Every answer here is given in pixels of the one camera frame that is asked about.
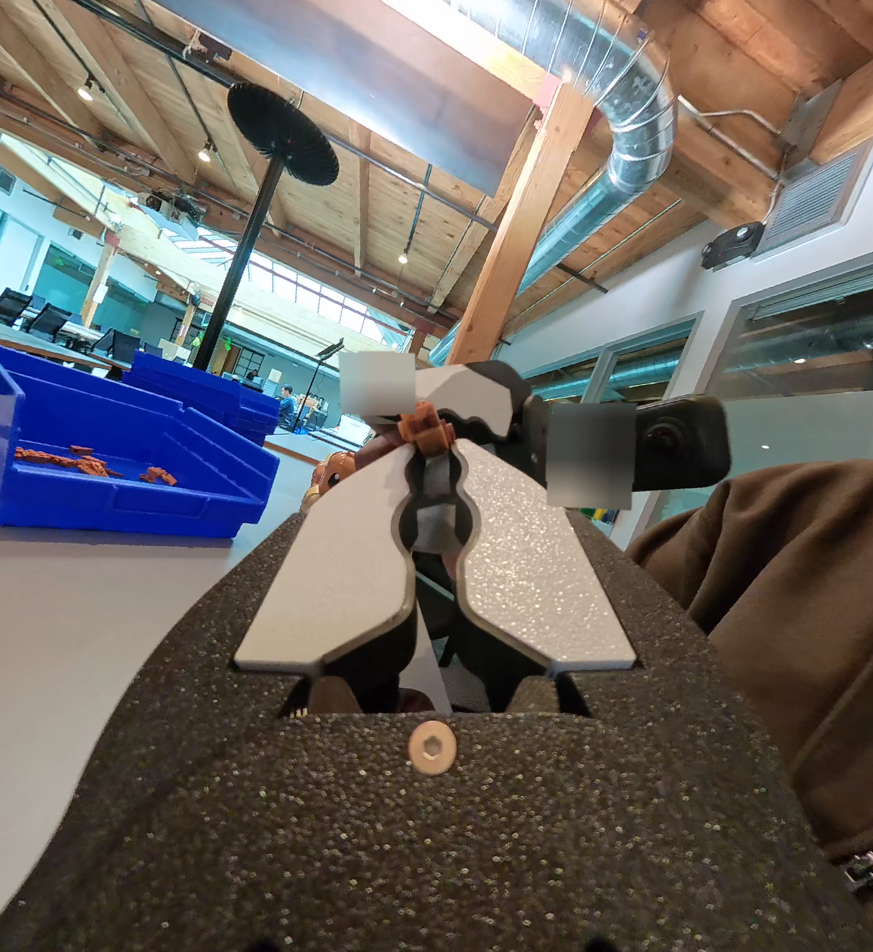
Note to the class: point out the silver ventilation duct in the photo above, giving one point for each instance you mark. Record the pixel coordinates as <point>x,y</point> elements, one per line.
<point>615,134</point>

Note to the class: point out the stack of blue bins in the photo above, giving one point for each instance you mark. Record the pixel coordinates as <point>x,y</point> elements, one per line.
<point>206,390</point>

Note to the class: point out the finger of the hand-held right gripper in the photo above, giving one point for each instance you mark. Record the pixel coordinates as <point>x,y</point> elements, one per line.
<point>474,402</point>

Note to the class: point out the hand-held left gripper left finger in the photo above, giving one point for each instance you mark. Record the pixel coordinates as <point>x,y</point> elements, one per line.
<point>333,588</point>

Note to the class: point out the grey desk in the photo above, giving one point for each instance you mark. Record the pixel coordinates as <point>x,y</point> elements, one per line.
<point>65,640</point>

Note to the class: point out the black office chair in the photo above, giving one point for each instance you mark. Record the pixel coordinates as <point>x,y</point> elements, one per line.
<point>28,316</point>

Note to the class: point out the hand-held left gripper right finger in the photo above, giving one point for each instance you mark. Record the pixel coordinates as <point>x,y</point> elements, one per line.
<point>541,580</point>

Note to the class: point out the person's dark jacket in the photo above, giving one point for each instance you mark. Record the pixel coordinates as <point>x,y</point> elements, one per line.
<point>809,640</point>

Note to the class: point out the brown brick assembly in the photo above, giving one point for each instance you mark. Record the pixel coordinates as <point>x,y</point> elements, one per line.
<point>429,432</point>

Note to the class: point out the ceiling projector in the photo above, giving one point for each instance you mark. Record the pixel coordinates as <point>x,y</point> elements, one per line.
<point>169,208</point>

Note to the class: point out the heap of orange bricks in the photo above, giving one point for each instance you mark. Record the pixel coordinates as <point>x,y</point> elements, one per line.
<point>87,464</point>

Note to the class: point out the wooden post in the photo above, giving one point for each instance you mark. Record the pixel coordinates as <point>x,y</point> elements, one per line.
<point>519,223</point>

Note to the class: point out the blue plastic bin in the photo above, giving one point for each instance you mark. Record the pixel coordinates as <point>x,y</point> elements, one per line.
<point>109,499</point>

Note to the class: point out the wooden office table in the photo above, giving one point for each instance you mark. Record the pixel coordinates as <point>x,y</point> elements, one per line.
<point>20,345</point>

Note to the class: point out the black pole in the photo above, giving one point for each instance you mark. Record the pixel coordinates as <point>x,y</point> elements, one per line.
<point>251,238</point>

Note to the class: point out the grey wall vent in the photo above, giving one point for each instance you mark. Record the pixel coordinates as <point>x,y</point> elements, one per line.
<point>816,197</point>

